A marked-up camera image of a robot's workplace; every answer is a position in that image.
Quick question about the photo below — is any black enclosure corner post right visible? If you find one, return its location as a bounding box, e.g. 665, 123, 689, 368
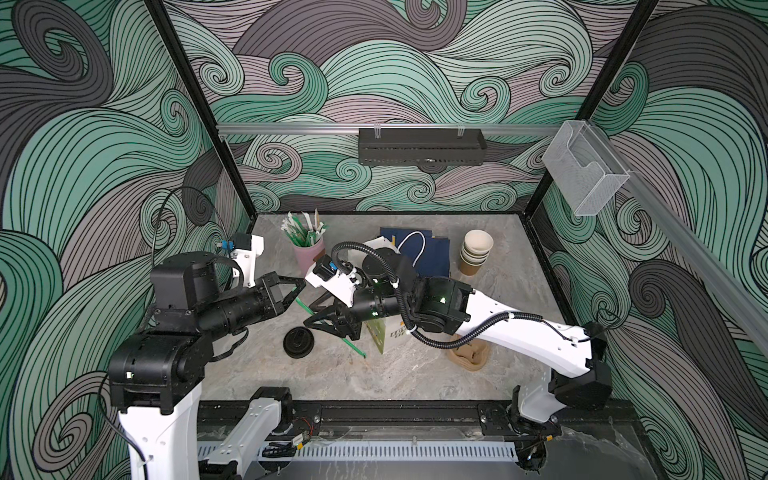
524, 1, 658, 220

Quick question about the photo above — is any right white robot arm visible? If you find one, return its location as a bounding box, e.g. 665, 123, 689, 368
304, 241, 612, 424

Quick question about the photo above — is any clear acrylic wall holder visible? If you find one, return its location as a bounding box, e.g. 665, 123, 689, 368
542, 120, 630, 217

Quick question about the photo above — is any bundle of wrapped straws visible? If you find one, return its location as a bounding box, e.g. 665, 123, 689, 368
280, 211, 327, 248

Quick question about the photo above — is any black coffee cup lid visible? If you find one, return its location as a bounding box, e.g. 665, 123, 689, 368
282, 327, 315, 359

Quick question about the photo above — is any brown pulp cup carrier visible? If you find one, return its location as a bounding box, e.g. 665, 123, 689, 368
446, 341, 491, 372

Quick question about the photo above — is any grey aluminium rail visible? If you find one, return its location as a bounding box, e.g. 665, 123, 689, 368
216, 122, 560, 137

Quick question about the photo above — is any white paper takeout bag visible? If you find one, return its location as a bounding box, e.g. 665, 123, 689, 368
359, 230, 428, 355

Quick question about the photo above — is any pink straw holder cup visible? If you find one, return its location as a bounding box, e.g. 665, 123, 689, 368
293, 239, 325, 276

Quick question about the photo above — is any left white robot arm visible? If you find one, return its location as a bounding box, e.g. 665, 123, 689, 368
108, 251, 306, 479

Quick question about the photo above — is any stack of paper cups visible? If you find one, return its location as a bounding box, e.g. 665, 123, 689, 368
459, 229, 494, 276

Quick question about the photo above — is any black enclosure corner post left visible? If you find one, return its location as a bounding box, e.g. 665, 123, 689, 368
144, 0, 258, 223

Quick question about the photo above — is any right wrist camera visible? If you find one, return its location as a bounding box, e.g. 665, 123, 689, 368
305, 255, 362, 307

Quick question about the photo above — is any black wall-mounted tray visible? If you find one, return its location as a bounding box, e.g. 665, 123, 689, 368
358, 129, 488, 167

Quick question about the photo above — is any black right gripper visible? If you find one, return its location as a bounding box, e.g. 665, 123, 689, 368
305, 282, 423, 337

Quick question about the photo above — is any dark blue napkin stack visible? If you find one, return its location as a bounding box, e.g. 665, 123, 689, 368
379, 227, 450, 277

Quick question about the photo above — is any black enclosure corner post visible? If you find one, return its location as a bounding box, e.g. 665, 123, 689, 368
144, 0, 258, 223
524, 1, 658, 220

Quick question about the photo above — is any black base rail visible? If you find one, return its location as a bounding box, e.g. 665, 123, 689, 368
198, 399, 636, 432

